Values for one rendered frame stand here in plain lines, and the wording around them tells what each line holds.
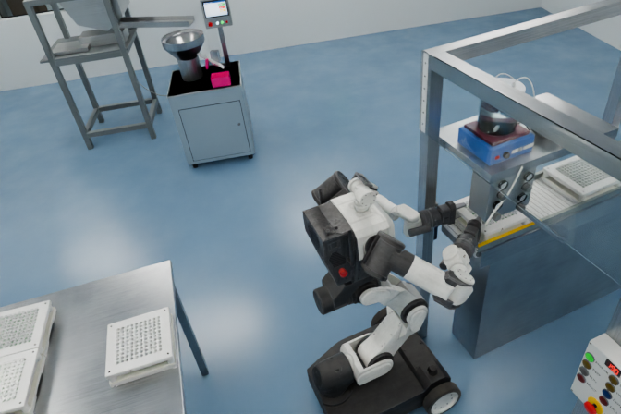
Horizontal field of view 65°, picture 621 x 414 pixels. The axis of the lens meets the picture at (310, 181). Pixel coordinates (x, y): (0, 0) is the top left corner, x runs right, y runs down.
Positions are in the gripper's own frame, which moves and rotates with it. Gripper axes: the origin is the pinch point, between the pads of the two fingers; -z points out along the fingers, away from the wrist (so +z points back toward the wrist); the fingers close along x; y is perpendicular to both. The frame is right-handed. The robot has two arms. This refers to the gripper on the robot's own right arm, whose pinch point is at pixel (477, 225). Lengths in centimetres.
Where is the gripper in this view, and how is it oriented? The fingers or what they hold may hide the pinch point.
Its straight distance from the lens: 221.8
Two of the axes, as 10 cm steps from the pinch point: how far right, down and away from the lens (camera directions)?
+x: 1.0, 8.0, 5.9
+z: -5.7, 5.4, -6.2
